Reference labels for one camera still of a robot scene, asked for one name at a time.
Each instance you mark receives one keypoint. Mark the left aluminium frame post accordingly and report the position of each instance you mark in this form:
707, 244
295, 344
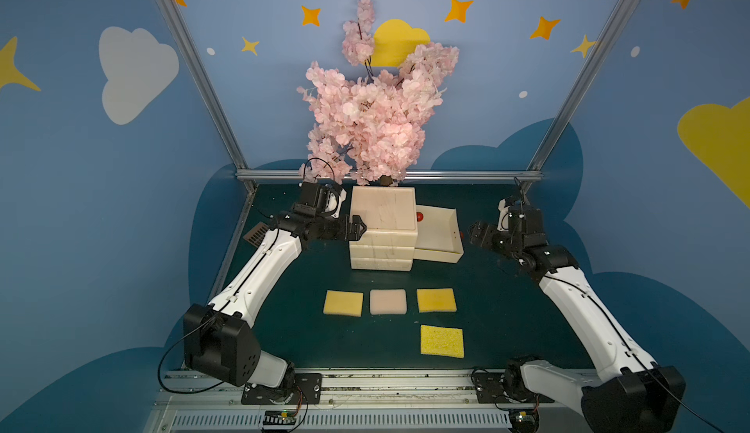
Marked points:
175, 21

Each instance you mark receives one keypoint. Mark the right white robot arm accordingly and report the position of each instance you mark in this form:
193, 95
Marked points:
630, 391

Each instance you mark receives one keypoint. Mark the pink sponge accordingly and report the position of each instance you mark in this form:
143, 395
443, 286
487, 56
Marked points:
388, 302

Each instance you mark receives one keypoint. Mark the bright yellow porous sponge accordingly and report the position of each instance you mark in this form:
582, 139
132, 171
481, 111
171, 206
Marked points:
442, 341

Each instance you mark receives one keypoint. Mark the rear aluminium frame bar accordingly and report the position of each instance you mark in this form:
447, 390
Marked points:
438, 176

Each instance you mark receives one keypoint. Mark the pale yellow foam sponge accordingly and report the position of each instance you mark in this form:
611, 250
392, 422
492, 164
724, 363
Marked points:
349, 304

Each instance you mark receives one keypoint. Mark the white three-drawer cabinet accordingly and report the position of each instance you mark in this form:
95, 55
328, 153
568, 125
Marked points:
390, 216

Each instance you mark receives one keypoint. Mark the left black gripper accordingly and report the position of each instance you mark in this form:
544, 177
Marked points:
327, 228

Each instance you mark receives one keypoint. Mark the pink cherry blossom tree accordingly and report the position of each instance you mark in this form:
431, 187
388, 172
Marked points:
372, 129

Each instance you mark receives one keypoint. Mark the green circuit board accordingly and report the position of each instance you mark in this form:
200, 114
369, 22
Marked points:
279, 420

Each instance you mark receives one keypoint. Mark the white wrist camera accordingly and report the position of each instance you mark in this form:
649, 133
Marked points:
336, 195
504, 208

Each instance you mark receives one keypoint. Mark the aluminium mounting rail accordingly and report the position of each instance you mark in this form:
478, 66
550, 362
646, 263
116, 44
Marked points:
354, 401

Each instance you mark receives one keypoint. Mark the aluminium frame post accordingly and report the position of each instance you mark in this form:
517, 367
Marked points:
175, 21
615, 25

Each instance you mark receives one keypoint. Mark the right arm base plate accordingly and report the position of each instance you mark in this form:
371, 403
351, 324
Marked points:
490, 388

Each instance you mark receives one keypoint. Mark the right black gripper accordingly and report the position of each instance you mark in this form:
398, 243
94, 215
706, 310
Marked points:
499, 241

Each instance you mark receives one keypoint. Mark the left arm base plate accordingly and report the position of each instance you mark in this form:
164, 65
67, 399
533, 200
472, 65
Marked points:
305, 388

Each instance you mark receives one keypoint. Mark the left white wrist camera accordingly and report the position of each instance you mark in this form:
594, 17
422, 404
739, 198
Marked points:
336, 195

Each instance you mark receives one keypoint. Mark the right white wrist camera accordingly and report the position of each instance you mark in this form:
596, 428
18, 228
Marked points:
504, 208

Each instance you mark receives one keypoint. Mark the right aluminium frame post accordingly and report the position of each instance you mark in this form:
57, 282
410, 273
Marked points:
615, 25

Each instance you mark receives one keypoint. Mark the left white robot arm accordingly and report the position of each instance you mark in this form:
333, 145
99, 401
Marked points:
218, 337

